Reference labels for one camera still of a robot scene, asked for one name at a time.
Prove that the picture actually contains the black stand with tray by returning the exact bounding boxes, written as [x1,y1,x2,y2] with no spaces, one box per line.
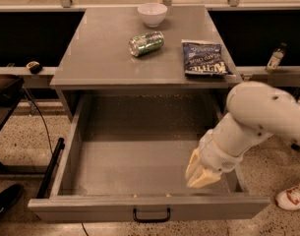
[0,74,65,199]

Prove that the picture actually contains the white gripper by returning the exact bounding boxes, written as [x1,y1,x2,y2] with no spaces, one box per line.
[185,130,243,189]

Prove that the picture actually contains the black shoe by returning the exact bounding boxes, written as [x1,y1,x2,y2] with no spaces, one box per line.
[0,184,24,217]

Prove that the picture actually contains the green soda can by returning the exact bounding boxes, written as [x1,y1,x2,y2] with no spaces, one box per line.
[128,31,164,57]

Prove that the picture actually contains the blue chip bag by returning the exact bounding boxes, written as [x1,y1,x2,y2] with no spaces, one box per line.
[181,39,232,77]

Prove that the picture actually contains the white red sneaker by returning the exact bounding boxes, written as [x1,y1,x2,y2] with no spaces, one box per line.
[275,183,300,210]

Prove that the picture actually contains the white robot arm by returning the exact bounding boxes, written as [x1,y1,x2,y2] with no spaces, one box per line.
[185,82,300,188]

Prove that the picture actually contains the black floor cable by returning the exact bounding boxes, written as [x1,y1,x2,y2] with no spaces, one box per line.
[24,88,90,236]

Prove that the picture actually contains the grey top drawer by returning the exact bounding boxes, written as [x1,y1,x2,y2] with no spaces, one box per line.
[29,94,270,223]

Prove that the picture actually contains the small glass bottle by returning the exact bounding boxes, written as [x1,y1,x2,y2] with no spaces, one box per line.
[266,42,287,73]

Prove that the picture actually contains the grey drawer cabinet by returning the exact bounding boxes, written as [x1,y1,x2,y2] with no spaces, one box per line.
[50,5,242,117]

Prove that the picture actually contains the black yellow tape measure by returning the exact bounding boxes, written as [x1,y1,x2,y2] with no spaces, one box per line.
[26,61,42,74]

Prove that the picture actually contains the white bowl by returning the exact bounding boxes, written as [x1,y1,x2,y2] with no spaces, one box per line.
[137,3,168,28]

